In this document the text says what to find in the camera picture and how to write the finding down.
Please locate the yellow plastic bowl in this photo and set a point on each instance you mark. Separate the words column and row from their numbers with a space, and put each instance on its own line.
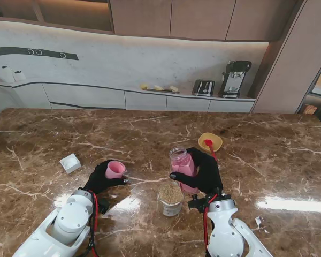
column 215, row 139

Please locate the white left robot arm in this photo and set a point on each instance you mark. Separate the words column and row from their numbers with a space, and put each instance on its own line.
column 59, row 230

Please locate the white square container lid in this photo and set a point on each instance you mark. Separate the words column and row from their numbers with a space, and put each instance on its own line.
column 70, row 163

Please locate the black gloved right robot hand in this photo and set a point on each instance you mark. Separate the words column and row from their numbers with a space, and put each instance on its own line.
column 207, row 174

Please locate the orange printed box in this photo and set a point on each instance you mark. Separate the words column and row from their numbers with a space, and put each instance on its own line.
column 309, row 109

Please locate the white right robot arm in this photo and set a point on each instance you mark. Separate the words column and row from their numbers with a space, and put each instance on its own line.
column 227, row 230

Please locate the black wall panel with rings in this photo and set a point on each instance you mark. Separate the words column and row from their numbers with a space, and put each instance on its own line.
column 16, row 51

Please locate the white counter with drawers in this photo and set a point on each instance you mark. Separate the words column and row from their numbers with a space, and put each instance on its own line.
column 96, row 97

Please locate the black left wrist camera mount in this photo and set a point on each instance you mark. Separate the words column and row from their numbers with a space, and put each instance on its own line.
column 103, row 206

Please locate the clear airtight container white lid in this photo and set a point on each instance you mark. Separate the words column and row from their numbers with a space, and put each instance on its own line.
column 184, row 166

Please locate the short white bottle black cap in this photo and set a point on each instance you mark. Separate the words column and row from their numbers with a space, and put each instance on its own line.
column 19, row 76

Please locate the yellow fruit piece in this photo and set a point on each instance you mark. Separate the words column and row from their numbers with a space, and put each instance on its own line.
column 158, row 87
column 143, row 86
column 173, row 89

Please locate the red plastic scoop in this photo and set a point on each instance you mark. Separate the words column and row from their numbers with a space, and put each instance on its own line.
column 211, row 148

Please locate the brown tall cabinet panel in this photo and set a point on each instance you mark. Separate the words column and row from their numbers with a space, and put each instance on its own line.
column 281, row 75

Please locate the black silver toaster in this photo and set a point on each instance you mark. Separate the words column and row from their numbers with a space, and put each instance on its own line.
column 203, row 88

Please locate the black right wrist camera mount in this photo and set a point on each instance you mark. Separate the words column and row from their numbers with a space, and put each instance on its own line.
column 198, row 203

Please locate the brown wooden wall cabinets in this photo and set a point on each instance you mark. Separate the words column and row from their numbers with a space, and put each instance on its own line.
column 198, row 18

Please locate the black espresso machine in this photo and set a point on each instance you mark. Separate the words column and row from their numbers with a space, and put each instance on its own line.
column 235, row 77

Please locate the pink plastic measuring cup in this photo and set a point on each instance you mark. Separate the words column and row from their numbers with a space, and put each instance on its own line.
column 115, row 170

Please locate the tall white bottle black cap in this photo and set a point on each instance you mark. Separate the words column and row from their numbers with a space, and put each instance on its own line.
column 7, row 75

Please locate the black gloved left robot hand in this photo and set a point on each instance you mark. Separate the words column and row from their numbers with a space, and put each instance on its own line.
column 99, row 179

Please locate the clear grain jar with label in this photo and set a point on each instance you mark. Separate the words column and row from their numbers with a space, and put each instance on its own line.
column 170, row 199

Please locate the dark serving board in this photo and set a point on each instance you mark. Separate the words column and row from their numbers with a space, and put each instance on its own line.
column 163, row 91

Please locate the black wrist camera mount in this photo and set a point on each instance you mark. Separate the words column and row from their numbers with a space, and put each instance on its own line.
column 103, row 206
column 198, row 203

